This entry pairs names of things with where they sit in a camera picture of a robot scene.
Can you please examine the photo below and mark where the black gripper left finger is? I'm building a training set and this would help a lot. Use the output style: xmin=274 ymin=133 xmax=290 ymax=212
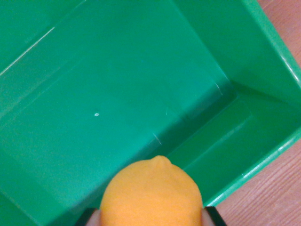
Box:
xmin=75 ymin=208 xmax=102 ymax=226

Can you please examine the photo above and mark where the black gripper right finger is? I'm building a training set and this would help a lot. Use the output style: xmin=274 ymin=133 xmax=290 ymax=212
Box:
xmin=200 ymin=206 xmax=228 ymax=226

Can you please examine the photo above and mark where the yellow lemon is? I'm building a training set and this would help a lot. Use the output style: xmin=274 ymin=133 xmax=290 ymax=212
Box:
xmin=100 ymin=155 xmax=203 ymax=226

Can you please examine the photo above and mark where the green plastic bin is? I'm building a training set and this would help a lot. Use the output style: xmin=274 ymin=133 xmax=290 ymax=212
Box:
xmin=0 ymin=0 xmax=301 ymax=226

